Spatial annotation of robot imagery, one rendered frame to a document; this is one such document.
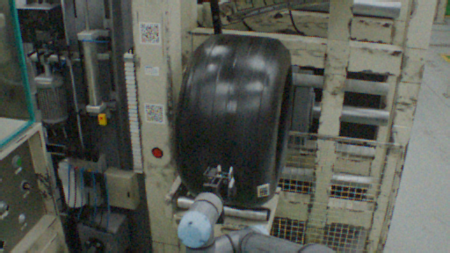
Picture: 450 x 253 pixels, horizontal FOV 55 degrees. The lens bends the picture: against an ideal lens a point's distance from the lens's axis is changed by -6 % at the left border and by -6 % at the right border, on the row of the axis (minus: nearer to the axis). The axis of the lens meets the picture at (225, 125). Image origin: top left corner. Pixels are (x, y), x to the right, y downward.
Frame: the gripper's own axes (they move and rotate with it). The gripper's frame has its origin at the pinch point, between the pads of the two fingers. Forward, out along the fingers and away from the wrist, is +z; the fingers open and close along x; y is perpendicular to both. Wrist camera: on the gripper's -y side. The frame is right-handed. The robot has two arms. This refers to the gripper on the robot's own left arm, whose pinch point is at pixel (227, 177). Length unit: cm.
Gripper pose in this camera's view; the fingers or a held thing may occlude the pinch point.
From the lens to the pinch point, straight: 139.2
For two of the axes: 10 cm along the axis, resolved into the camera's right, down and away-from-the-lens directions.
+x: -9.7, -1.2, 2.1
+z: 2.4, -3.4, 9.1
